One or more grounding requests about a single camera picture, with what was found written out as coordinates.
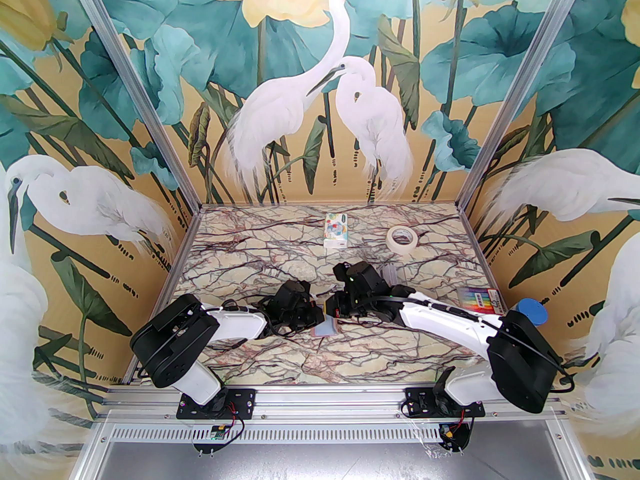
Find pink leather card holder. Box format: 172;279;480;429
310;318;342;340

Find cream masking tape roll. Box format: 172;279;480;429
386;226;419;255

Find white patterned tissue pack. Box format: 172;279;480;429
323;212;351;250

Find colourful marker pen pack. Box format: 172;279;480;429
457;285;506;315

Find perforated metal strip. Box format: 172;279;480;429
97;422;558;444

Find grey metal sheet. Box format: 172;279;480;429
75;440;588;480

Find clear jar with blue lid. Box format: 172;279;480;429
515;298;548;328

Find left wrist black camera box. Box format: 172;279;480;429
280;280;312;300

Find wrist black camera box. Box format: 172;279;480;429
280;280;312;300
345;263;386;293

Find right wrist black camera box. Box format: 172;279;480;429
345;263;386;293

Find aluminium frame rail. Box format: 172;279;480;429
95;384;571;424

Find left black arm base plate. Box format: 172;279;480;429
177;388;257;421

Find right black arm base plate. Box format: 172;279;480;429
404;387;486;419

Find black bracket with yellow connector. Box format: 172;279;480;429
437;418;476;453

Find aluminium frame post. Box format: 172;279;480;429
456;0;585;209
65;0;203;209

